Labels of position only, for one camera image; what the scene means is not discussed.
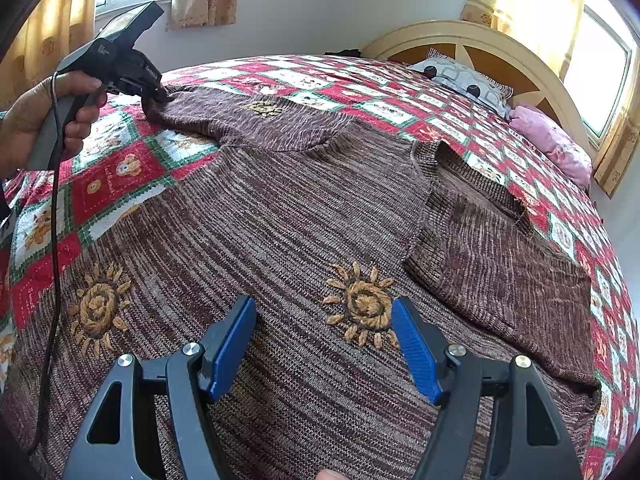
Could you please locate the cream wooden headboard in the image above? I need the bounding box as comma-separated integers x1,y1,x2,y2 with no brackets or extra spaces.
360,20,598,161

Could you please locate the grey patterned pillow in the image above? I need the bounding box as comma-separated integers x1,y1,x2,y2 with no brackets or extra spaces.
407,47,515,120

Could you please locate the red checked printed blanket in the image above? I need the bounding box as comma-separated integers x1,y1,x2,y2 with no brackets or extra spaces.
0,52,636,480

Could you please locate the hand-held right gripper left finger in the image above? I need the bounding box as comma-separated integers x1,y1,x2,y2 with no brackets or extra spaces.
62,295,258,480

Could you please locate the black cable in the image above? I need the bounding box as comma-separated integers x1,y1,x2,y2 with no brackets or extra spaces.
25,72,68,458

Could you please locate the person's left hand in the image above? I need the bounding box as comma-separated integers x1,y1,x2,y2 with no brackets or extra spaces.
0,70,107,181

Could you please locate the pink pillow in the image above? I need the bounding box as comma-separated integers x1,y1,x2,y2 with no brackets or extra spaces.
509,104,593,188

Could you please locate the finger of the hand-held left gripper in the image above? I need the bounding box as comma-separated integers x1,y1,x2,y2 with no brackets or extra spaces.
142,85,171,113

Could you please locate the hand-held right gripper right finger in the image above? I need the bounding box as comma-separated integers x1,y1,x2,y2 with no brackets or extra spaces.
390,297,583,480

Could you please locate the brown knitted sweater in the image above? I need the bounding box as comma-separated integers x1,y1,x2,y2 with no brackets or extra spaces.
0,82,603,480

